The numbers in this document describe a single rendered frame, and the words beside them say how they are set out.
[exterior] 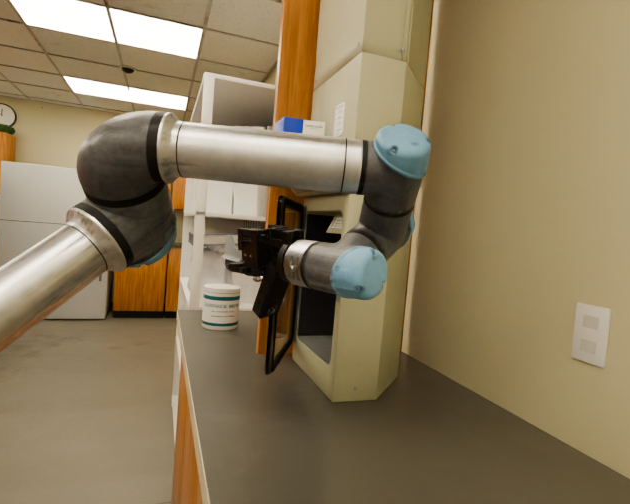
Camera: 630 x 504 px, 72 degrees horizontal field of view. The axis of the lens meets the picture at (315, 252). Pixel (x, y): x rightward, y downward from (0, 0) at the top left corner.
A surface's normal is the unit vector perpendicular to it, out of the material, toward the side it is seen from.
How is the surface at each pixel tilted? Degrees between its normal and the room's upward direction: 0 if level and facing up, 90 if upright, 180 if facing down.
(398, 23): 90
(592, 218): 90
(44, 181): 90
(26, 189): 90
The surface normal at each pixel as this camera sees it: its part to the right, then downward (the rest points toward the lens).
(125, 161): -0.07, 0.44
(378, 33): 0.41, 0.08
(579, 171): -0.94, -0.06
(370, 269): 0.71, 0.11
